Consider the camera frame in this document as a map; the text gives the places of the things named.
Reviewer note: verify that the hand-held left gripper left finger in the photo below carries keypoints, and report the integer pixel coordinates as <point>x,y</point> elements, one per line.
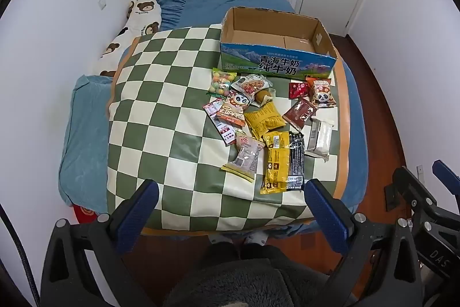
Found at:
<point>140,213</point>

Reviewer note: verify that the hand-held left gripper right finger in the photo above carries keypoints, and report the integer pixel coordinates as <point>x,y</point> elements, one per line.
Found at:
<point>323,213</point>

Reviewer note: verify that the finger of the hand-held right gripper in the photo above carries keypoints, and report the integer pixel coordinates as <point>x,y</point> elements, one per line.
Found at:
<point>447,175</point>
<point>409,184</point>

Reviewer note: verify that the black snack packet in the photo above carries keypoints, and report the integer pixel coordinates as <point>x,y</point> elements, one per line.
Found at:
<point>296,163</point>

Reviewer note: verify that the large yellow snack packet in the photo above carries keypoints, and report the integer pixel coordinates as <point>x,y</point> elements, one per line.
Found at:
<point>276,163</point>

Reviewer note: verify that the white snack packet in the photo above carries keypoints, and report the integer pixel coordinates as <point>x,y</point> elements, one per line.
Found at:
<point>320,138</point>

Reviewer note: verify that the clear grey snack packet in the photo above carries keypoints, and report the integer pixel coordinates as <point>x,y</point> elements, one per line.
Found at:
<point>246,157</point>

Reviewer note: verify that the yellow ridged snack packet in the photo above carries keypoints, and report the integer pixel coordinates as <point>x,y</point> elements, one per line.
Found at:
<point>264,120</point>

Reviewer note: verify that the long red white packet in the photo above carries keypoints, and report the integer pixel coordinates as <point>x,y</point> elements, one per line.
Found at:
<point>226,134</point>

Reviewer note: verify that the orange cartoon face packet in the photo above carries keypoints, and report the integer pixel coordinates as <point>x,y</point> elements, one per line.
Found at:
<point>235,107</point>

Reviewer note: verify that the white cookie packet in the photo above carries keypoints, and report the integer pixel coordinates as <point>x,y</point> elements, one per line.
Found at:
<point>251,84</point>

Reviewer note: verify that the blue printed cardboard box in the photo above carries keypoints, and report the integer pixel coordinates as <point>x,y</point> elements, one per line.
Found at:
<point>273,66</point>

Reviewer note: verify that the red patterned object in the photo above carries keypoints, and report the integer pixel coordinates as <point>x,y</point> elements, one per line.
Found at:
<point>88,214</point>

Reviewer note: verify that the grey slipper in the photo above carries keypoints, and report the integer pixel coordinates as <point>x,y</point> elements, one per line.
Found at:
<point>256,238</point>
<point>220,238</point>

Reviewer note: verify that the person's grey fleece trousers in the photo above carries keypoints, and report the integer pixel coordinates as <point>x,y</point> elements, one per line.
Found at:
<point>258,278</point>

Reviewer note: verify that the blue bedding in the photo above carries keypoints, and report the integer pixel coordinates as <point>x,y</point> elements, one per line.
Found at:
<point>86,134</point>

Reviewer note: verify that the green white checkered blanket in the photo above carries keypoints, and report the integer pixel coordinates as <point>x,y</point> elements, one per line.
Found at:
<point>161,112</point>

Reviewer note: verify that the dark red brown packet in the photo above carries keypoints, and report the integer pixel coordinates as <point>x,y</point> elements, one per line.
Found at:
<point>300,111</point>

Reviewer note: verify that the red panda print packet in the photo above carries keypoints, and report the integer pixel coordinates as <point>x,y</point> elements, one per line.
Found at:
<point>323,93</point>

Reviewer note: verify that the small bright red packet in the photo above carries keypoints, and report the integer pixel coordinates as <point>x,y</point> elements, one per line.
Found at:
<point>298,89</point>

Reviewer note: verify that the small red white packet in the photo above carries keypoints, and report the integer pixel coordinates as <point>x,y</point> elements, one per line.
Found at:
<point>214,109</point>

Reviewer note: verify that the olive yellow snack packet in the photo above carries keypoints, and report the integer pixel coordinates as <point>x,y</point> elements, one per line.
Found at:
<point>264,96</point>

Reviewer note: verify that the colourful candy ball bag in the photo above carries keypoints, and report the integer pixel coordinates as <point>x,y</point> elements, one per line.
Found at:
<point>220,81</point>

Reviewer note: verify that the bear print pillow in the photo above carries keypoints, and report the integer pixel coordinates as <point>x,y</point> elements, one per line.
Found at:
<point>143,15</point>

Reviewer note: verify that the white wall socket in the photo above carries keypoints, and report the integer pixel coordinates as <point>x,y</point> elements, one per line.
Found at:
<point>102,3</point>
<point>420,174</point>

